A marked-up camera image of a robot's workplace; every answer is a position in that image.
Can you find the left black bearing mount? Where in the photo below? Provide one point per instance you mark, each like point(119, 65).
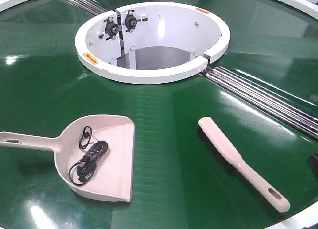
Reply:
point(111, 28)

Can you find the white outer rim right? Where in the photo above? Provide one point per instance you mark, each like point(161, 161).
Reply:
point(290, 0)

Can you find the right black bearing mount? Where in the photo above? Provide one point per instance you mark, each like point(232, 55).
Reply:
point(131, 21)

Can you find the black bearing mount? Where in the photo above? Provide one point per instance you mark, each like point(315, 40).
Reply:
point(131, 21)
point(111, 28)

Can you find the steel rollers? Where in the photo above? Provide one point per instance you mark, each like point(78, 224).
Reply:
point(89, 6)
point(264, 99)

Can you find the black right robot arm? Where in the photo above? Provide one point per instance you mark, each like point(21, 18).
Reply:
point(312, 163)

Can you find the white central ring housing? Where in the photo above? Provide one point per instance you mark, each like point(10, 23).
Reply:
point(177, 42)

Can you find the pink plastic dustpan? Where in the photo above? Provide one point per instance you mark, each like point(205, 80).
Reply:
point(112, 180)

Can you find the steel rollers right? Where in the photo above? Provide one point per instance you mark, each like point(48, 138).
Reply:
point(264, 99)

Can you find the steel rollers top left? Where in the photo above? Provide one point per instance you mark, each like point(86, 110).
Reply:
point(89, 6)

